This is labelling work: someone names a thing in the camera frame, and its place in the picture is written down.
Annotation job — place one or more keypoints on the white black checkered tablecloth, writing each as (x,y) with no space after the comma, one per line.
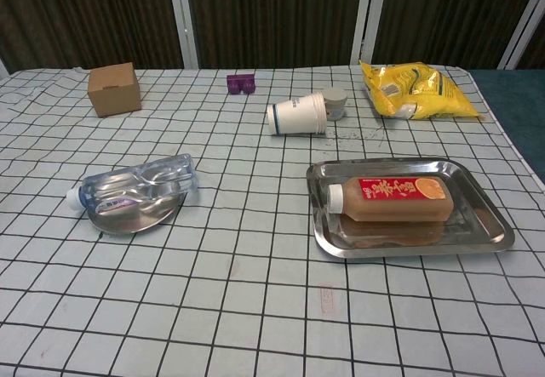
(255,309)

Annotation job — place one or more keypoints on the brown cardboard box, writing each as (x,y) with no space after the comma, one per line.
(115,92)

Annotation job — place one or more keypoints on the yellow snack bag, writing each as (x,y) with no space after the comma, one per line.
(417,92)

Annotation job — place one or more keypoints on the red-labelled drink bottle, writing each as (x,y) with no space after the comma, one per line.
(396,207)

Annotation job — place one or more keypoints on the rectangular steel tray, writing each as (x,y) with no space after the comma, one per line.
(383,243)

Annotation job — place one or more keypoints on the white paper cup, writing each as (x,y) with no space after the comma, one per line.
(296,115)

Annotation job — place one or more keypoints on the round steel plate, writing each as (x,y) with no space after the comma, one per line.
(127,223)

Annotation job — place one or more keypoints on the clear plastic water bottle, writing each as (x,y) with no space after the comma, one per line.
(127,181)

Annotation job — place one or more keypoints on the brown folding partition screen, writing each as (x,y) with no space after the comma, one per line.
(277,11)

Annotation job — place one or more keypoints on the purple plastic block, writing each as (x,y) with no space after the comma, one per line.
(240,85)

